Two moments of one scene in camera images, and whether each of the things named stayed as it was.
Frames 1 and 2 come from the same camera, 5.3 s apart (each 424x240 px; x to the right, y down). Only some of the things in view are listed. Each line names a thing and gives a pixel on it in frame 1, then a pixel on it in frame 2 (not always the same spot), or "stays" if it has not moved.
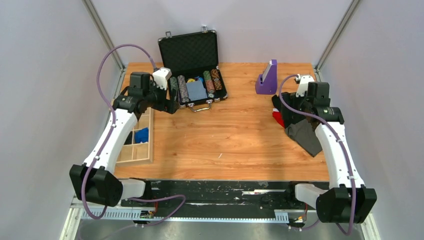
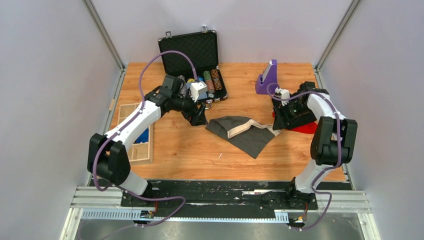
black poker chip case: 192,60 stays
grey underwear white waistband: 304,136 → 246,135
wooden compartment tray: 139,153 stays
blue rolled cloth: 141,135 stays
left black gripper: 170,106 → 195,116
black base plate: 221,199 stays
